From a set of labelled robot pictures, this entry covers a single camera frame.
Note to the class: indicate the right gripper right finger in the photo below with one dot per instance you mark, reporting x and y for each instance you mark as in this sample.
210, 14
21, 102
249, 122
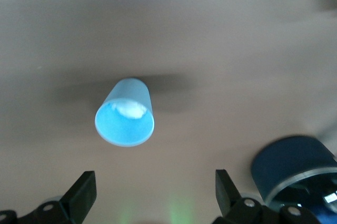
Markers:
234, 210

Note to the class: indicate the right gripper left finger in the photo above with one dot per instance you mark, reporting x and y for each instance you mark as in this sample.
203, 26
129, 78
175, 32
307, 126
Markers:
76, 200

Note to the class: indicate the blue plastic cup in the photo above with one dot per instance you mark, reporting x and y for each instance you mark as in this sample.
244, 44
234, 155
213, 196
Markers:
123, 129

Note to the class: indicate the brown table cover mat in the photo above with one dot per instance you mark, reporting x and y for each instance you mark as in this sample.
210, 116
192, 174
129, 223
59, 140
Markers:
210, 50

